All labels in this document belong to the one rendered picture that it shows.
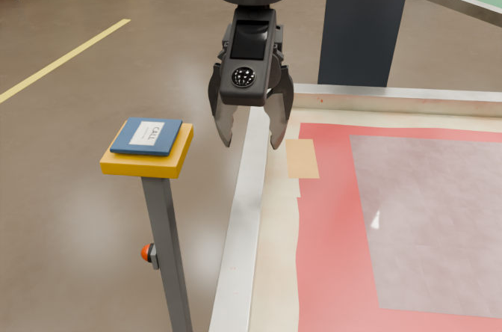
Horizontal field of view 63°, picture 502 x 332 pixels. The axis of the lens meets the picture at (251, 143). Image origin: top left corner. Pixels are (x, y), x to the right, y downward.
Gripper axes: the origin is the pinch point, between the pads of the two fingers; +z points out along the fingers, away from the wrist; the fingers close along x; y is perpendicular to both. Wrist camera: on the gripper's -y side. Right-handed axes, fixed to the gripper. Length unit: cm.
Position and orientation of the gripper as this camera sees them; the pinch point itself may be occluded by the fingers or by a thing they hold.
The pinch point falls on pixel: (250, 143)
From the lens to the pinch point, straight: 54.5
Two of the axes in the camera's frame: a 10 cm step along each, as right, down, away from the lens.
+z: 0.0, 8.1, 5.8
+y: 0.9, -5.8, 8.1
